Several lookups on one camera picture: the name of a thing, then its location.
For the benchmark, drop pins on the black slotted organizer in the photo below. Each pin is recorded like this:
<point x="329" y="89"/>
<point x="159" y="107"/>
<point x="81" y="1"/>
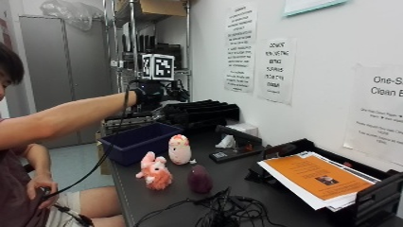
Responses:
<point x="201" y="113"/>

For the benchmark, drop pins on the white marker cube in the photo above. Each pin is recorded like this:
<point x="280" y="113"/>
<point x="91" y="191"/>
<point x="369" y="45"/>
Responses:
<point x="163" y="66"/>

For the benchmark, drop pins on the person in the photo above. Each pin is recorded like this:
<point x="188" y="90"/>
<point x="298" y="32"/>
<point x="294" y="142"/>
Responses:
<point x="16" y="176"/>

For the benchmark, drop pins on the blue plastic bin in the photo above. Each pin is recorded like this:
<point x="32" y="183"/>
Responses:
<point x="139" y="143"/>

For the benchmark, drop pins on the brown carton beside table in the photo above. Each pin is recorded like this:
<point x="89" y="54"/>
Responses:
<point x="103" y="154"/>

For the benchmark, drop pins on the white and pink plush toy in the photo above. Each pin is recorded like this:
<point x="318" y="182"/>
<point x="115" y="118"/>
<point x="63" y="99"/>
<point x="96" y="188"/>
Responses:
<point x="180" y="151"/>

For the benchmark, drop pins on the crumpled white tissue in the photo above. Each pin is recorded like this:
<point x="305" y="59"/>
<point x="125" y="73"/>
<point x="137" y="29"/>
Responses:
<point x="225" y="142"/>

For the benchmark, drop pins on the small white box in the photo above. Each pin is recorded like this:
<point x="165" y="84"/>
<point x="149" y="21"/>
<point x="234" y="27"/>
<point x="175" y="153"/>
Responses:
<point x="245" y="128"/>

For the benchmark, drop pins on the metal shelf rack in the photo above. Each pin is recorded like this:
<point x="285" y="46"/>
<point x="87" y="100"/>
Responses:
<point x="133" y="31"/>

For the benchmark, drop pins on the black stapler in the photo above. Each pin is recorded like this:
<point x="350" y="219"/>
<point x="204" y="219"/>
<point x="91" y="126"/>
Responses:
<point x="237" y="148"/>

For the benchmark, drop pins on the pink fluffy plush toy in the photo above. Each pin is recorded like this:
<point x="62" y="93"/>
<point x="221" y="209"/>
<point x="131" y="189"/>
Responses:
<point x="155" y="173"/>

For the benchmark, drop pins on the cardboard box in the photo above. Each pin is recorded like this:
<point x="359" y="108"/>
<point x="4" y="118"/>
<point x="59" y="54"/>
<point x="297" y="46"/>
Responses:
<point x="161" y="7"/>

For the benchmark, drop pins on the dark purple plush toy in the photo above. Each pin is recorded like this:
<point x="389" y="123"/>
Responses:
<point x="200" y="179"/>

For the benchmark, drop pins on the grey metal cabinet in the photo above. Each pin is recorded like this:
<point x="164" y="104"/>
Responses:
<point x="51" y="63"/>

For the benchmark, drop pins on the clear plastic bag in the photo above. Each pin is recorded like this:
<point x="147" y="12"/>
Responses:
<point x="76" y="12"/>

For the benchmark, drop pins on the paper stack with orange sheet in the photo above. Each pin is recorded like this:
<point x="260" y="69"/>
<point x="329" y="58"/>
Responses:
<point x="314" y="178"/>

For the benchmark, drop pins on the black paper tray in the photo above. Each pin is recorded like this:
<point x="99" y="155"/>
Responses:
<point x="374" y="198"/>

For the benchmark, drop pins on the tall printed wall notice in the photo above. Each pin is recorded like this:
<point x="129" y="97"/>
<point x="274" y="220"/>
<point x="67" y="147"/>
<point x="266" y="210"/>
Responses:
<point x="240" y="47"/>

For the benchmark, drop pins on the short printed wall notice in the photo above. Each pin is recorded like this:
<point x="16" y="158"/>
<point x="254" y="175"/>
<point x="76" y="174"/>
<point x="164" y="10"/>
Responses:
<point x="276" y="71"/>

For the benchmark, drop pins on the teal edged wall sheet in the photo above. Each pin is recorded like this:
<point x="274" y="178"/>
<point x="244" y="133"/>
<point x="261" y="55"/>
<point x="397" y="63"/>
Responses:
<point x="310" y="6"/>

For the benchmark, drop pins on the large printed wall notice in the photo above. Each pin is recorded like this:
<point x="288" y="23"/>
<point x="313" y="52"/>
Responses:
<point x="378" y="110"/>

